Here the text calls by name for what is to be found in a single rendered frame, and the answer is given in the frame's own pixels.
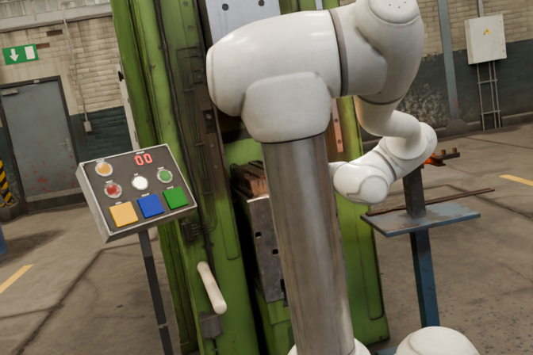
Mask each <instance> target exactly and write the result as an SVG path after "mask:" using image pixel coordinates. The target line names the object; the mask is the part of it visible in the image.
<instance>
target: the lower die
mask: <svg viewBox="0 0 533 355"><path fill-rule="evenodd" d="M240 166H242V167H243V168H244V169H247V170H249V171H250V172H251V176H250V174H249V172H248V174H247V173H245V172H244V173H243V175H244V180H245V185H246V186H247V187H246V188H247V189H249V190H250V191H252V192H253V193H254V196H256V195H259V194H264V193H268V190H267V181H266V176H265V172H264V167H263V166H260V165H258V164H256V163H253V162H252V161H249V162H248V164H243V165H240Z"/></svg>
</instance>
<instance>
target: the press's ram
mask: <svg viewBox="0 0 533 355"><path fill-rule="evenodd" d="M197 8H198V12H199V17H200V22H201V30H202V35H203V39H204V44H205V52H206V55H207V52H208V50H209V49H210V48H211V47H212V46H213V45H214V44H215V43H217V42H218V41H220V40H221V39H222V38H223V37H225V36H227V35H228V34H229V33H230V32H233V31H235V30H237V29H239V28H241V27H243V26H245V25H248V24H250V23H252V22H255V21H260V20H263V19H267V18H270V17H277V16H281V12H280V7H279V2H278V0H197Z"/></svg>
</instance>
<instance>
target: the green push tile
mask: <svg viewBox="0 0 533 355"><path fill-rule="evenodd" d="M163 196H164V198H165V200H166V202H167V204H168V206H169V208H170V210H174V209H176V208H181V207H183V206H186V205H188V204H189V203H188V201H187V199H186V196H185V194H184V192H183V191H182V188H181V186H179V187H177V188H174V189H169V190H167V191H163Z"/></svg>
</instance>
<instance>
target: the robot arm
mask: <svg viewBox="0 0 533 355"><path fill-rule="evenodd" d="M423 50H424V23H423V21H422V18H421V16H420V10H419V7H418V5H417V2H416V0H357V1H356V3H352V4H350V5H346V6H341V7H337V8H334V9H329V10H319V11H302V12H297V13H289V14H284V15H281V16H277V17H270V18H267V19H263V20H260V21H255V22H252V23H250V24H248V25H245V26H243V27H241V28H239V29H237V30H235V31H233V32H230V33H229V34H228V35H227V36H225V37H223V38H222V39H221V40H220V41H218V42H217V43H215V44H214V45H213V46H212V47H211V48H210V49H209V50H208V52H207V56H206V72H207V81H208V87H209V95H210V97H211V99H212V101H213V103H214V104H215V105H216V106H217V108H218V109H219V110H221V111H222V112H223V113H226V114H228V115H229V116H241V119H242V121H243V122H244V124H245V126H246V127H247V130H248V133H249V134H250V135H251V137H252V138H253V139H254V140H255V141H256V142H260V144H261V147H260V149H261V154H262V158H263V167H264V172H265V176H266V185H267V190H268V194H269V199H270V208H271V212H272V217H273V222H274V230H275V234H276V236H277V240H278V249H279V254H280V258H281V263H282V272H283V277H284V281H285V286H286V295H287V300H288V304H289V310H290V318H291V323H292V328H293V336H294V341H295V345H294V347H293V348H292V349H291V350H290V352H289V353H288V355H370V352H369V351H368V349H367V348H366V347H365V346H364V345H363V344H362V343H361V342H359V341H358V340H357V339H355V338H354V333H353V327H352V322H351V312H350V306H349V300H348V295H347V285H346V279H345V274H344V268H343V258H342V253H341V247H340V241H339V231H338V226H337V220H336V210H335V205H334V199H333V193H332V190H333V191H334V192H337V193H338V194H340V195H341V196H342V197H343V198H344V199H346V200H349V201H350V202H352V203H354V204H359V205H365V206H371V205H376V204H379V203H381V202H382V201H383V200H384V199H385V198H386V196H387V194H388V192H389V187H390V186H391V185H392V184H393V183H394V182H395V181H396V180H398V179H400V178H402V177H404V176H405V175H407V174H409V173H410V172H412V171H413V170H414V169H415V168H417V167H418V166H420V165H421V164H422V163H423V162H425V161H426V160H427V159H428V158H429V157H430V156H431V154H432V153H433V151H434V149H435V148H436V145H437V137H436V134H435V131H434V130H433V128H432V127H430V126H429V125H427V124H425V123H422V122H419V121H418V120H417V119H416V118H415V117H414V116H411V115H409V114H406V113H402V112H399V111H396V110H395V108H396V107H397V105H398V104H399V103H400V101H401V100H402V98H403V97H404V96H405V95H406V93H407V92H408V88H409V87H410V86H411V84H412V81H413V79H414V78H415V77H416V74H417V71H418V69H419V66H420V61H421V58H422V55H423ZM347 96H353V98H354V103H355V111H356V115H357V118H358V121H359V123H360V125H361V126H362V128H363V129H364V130H366V131H367V132H369V133H370V134H372V135H375V136H384V137H383V138H382V139H381V140H380V141H379V143H378V145H377V146H376V147H375V148H374V149H373V150H372V151H370V152H369V153H367V154H365V155H363V156H362V157H360V158H357V159H356V160H354V161H351V162H349V163H348V162H332V163H328V156H327V151H326V145H325V139H324V131H325V130H326V128H327V126H328V123H329V121H330V116H331V109H332V99H334V98H338V97H347ZM394 355H480V354H479V353H478V351H477V350H476V349H475V347H474V346H473V345H472V343H471V342H470V341H469V340H468V339H467V338H466V337H465V336H464V335H463V334H461V333H459V332H458V331H456V330H452V329H449V328H446V327H440V326H430V327H425V328H423V329H420V330H418V331H415V332H413V333H411V334H410V335H409V336H408V337H406V338H405V339H404V340H403V341H402V342H401V344H400V345H399V346H398V347H397V353H395V354H394Z"/></svg>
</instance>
